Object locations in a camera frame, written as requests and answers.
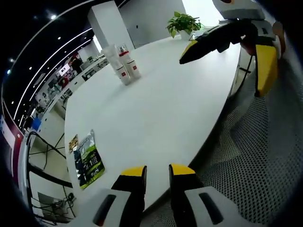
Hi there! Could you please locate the white square pillar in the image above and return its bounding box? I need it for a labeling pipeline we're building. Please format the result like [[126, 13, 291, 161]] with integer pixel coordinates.
[[87, 3, 135, 52]]

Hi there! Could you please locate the large red display screen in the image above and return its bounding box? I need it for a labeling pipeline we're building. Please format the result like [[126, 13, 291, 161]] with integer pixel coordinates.
[[0, 101, 26, 180]]

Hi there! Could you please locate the person's right hand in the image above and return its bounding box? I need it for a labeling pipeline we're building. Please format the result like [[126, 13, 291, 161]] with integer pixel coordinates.
[[271, 21, 286, 59]]

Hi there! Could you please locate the green black sachet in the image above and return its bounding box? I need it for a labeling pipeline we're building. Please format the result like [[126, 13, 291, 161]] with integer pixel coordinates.
[[73, 129, 106, 191]]

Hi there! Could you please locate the blue storage bin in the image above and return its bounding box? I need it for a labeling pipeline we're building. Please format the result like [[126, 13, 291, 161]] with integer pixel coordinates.
[[32, 117, 42, 131]]

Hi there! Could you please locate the gold brown sachet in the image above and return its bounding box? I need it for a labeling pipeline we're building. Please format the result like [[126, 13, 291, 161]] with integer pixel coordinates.
[[68, 134, 79, 154]]

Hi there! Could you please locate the grey mesh office chair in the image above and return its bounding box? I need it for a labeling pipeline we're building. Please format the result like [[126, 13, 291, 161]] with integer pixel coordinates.
[[142, 59, 303, 227]]

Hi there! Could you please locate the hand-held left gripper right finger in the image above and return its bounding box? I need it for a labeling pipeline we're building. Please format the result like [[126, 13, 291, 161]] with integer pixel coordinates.
[[168, 163, 240, 227]]

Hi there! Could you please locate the white skincare bottle red label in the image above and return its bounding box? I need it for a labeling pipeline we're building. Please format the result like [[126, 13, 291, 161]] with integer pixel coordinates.
[[117, 65, 132, 86], [125, 59, 142, 80]]

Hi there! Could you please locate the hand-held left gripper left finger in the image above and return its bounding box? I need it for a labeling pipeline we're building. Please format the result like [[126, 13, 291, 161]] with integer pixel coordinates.
[[81, 165, 148, 227]]

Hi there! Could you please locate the potted green plant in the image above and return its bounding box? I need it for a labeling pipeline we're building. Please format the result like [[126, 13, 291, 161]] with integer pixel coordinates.
[[166, 11, 205, 40]]

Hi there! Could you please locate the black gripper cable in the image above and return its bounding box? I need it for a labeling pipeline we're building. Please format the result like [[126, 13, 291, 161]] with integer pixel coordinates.
[[239, 54, 254, 76]]

